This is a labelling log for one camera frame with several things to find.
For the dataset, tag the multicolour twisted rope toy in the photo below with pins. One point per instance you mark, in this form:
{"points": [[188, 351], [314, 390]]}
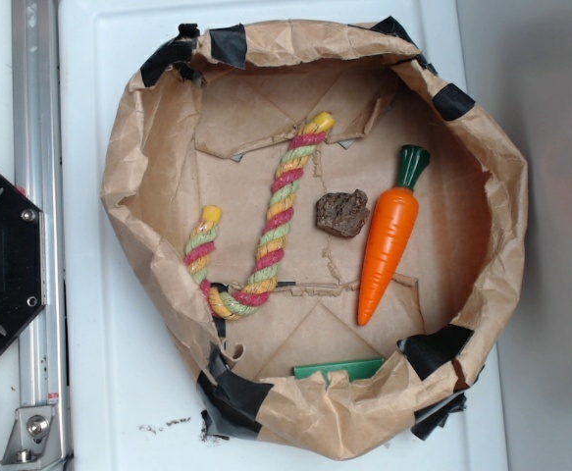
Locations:
{"points": [[271, 247]]}

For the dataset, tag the brown paper bag tray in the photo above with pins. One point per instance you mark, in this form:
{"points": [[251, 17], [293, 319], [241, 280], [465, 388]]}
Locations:
{"points": [[206, 121]]}

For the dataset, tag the white plastic tray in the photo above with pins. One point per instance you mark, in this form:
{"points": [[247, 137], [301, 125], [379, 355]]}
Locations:
{"points": [[134, 405]]}

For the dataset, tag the metal corner bracket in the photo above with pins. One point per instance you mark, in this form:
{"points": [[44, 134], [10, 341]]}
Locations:
{"points": [[35, 440]]}

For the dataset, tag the brown rock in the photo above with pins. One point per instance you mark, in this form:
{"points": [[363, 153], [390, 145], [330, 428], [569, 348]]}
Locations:
{"points": [[342, 214]]}

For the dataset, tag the aluminium extrusion rail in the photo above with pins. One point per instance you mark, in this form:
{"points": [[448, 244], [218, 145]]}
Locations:
{"points": [[43, 345]]}

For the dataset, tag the orange plastic carrot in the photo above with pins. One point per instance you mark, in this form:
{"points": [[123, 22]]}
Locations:
{"points": [[392, 224]]}

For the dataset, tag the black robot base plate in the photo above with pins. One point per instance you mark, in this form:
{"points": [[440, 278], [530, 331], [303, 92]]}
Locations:
{"points": [[21, 267]]}

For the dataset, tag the green card piece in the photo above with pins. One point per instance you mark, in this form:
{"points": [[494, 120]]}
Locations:
{"points": [[355, 369]]}

